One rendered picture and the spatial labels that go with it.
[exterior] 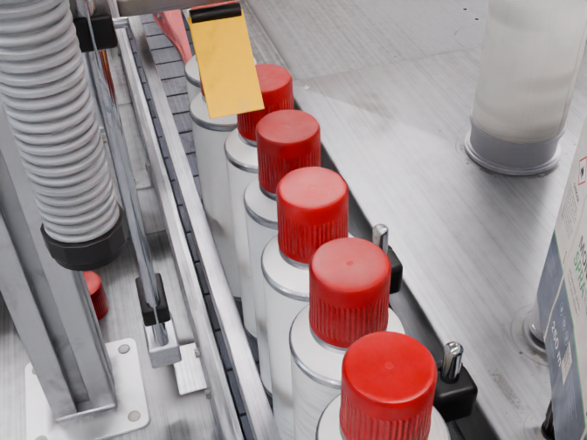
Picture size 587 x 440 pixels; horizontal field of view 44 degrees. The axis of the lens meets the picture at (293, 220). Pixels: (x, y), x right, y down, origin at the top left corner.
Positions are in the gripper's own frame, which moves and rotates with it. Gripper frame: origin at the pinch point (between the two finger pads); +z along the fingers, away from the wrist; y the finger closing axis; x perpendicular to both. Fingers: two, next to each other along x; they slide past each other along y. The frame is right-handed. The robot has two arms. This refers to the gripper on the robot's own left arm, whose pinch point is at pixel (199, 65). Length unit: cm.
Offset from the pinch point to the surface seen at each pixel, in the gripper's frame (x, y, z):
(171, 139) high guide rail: -13.7, -5.5, 7.9
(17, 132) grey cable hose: -44.5, -13.1, 9.3
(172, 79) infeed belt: 10.3, -1.9, -0.9
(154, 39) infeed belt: 18.7, -2.2, -7.7
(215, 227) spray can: -21.3, -4.5, 15.3
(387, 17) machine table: 26.1, 31.7, -6.4
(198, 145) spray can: -25.0, -4.7, 9.7
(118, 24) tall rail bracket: 5.4, -6.5, -6.9
